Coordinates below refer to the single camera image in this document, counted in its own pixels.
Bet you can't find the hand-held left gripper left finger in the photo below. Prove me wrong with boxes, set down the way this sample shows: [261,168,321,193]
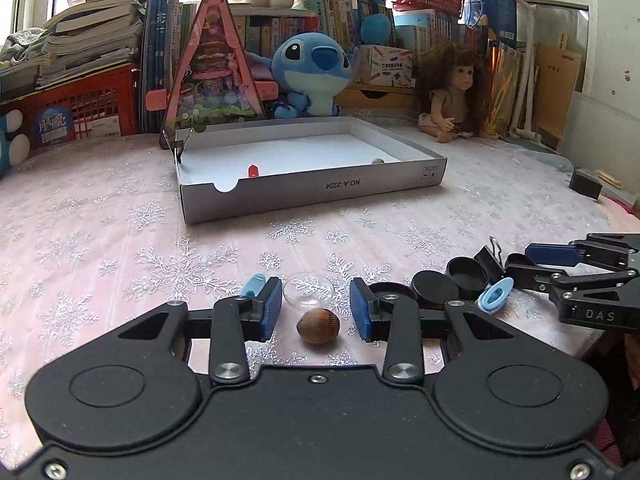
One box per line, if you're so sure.
[116,276,284,386]

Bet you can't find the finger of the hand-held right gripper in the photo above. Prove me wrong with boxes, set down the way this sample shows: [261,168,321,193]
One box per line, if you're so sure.
[504,252,640,306]
[525,232,640,273]

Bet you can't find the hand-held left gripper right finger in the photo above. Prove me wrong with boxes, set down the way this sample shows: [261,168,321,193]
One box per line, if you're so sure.
[349,278,526,386]

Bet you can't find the light blue clip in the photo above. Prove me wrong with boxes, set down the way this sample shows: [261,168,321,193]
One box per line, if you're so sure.
[239,273,266,298]
[475,276,515,315]

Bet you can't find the black binder clip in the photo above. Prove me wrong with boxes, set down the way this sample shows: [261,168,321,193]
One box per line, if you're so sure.
[161,127,193,166]
[472,236,506,286]

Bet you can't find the brown hazelnut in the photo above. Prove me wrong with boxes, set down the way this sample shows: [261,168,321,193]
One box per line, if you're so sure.
[296,308,342,346]

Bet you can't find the black round cap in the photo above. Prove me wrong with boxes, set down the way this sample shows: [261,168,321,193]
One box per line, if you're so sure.
[411,270,460,309]
[446,256,488,300]

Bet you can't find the white cardboard box tray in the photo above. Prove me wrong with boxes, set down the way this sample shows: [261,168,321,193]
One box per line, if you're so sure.
[172,116,448,226]

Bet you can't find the small black box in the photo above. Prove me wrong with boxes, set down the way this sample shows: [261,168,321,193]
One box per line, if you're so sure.
[568,168,603,200]

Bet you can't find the grey flat box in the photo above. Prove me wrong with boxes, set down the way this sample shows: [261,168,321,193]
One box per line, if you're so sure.
[595,170,640,208]

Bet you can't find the pink snowflake tablecloth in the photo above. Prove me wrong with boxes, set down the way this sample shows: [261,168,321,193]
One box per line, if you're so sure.
[0,110,640,461]

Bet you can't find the brown cardboard sheet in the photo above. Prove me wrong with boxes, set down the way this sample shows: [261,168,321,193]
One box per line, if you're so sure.
[535,35,583,151]

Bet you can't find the white plastic pipes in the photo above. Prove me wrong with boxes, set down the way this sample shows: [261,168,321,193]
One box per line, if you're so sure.
[505,0,548,148]

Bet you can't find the shiny foil sheets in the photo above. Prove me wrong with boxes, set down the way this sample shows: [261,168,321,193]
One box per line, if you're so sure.
[487,40,523,136]

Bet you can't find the doll with brown hair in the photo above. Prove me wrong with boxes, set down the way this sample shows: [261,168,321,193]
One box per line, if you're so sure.
[416,42,501,145]

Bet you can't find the wooden drawer box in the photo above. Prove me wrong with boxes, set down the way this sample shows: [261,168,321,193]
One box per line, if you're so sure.
[332,82,418,110]

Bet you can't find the blue alien plush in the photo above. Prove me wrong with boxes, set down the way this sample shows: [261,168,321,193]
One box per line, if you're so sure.
[270,32,358,120]

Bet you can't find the printed cardboard box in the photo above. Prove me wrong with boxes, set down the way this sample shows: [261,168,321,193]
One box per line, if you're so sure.
[357,44,416,87]

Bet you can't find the pink triangular dollhouse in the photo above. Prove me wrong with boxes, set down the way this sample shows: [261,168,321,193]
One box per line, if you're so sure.
[145,0,278,151]

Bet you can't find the blue paper bag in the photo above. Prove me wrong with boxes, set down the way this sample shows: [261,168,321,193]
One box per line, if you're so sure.
[462,0,518,53]

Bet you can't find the upright blue workbooks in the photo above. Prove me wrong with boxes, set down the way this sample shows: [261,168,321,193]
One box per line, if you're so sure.
[139,0,201,135]

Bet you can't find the red plastic crate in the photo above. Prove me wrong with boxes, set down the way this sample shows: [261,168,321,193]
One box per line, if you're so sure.
[0,64,141,150]

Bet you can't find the row of shelved books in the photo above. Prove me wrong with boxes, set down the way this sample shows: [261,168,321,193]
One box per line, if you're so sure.
[227,0,496,61]

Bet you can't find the blue cat plush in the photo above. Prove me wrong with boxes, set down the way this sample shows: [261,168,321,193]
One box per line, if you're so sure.
[0,109,32,176]

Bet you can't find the stack of books and papers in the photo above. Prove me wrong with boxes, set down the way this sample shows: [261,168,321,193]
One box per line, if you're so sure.
[37,0,148,88]

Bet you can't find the grey cloth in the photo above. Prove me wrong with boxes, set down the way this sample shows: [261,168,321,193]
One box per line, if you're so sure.
[0,27,48,68]

